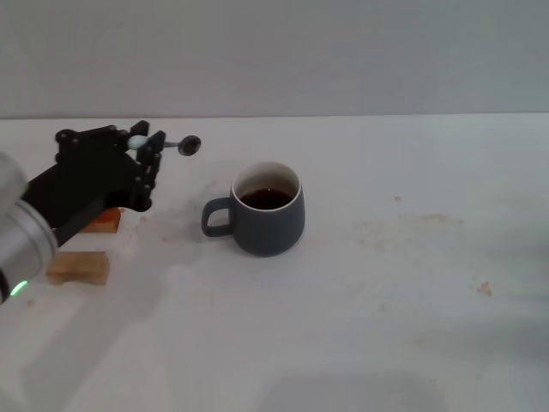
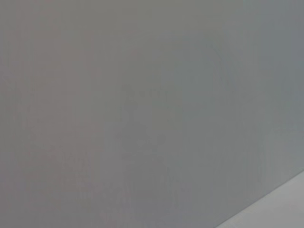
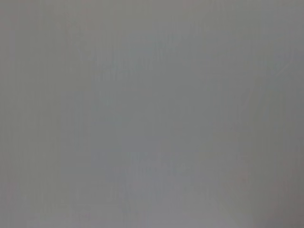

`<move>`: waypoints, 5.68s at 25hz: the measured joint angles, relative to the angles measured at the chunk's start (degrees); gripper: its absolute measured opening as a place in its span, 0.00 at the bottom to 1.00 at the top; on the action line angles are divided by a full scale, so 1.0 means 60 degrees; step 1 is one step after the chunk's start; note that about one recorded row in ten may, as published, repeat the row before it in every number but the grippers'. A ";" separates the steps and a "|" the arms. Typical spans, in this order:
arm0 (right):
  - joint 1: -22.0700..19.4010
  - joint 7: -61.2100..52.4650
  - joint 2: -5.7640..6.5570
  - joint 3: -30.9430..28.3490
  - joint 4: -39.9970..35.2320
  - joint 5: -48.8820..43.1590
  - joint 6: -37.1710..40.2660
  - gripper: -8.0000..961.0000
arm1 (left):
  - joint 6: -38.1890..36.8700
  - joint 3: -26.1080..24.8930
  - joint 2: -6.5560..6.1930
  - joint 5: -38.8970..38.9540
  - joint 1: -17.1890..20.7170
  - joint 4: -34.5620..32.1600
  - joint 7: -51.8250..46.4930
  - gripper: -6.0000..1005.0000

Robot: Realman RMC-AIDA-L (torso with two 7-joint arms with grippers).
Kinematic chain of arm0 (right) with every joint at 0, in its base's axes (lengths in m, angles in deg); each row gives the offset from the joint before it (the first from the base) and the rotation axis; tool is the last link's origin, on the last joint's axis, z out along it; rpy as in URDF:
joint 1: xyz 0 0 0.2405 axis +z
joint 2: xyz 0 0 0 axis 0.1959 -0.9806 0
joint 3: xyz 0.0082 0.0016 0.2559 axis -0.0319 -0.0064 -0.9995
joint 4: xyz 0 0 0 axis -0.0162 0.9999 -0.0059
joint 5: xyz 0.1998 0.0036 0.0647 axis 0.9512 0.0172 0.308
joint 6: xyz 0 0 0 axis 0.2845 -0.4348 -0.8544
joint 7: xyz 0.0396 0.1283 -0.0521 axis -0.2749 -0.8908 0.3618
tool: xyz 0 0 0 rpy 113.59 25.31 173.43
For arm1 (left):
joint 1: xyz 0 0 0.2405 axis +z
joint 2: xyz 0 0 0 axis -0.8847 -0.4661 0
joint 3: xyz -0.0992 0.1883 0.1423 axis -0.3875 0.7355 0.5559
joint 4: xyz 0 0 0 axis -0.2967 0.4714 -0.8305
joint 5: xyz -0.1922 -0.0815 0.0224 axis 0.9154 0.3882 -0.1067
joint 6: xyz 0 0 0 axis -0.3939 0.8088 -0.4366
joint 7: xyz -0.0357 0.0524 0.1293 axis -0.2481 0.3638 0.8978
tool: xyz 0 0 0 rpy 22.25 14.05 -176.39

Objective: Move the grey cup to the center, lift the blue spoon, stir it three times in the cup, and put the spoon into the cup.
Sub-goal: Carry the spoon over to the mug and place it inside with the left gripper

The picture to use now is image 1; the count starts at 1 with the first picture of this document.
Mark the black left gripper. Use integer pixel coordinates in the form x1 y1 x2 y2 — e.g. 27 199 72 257
20 120 167 249

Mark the blue handled metal spoon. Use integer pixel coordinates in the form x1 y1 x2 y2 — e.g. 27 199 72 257
127 134 202 157

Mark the grey ceramic coffee cup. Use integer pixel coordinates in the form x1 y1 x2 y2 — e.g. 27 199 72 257
202 161 307 258

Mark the reddish brown wooden block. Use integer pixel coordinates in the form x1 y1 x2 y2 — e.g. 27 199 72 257
80 206 123 234

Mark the light wooden block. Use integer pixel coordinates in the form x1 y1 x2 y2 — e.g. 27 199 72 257
45 251 110 286

